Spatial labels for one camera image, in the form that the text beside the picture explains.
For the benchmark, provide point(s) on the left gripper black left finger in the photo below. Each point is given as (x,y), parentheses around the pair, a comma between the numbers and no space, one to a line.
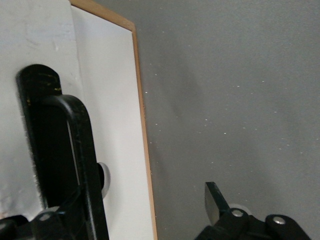
(15,230)

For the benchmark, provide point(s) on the drawer with white front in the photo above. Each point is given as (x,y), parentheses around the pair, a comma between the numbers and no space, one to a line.
(105,100)

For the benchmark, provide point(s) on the wooden drawer cabinet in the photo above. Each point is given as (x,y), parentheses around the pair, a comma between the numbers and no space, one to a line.
(112,17)

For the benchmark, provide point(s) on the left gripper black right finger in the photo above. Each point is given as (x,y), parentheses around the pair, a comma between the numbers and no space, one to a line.
(225,225)

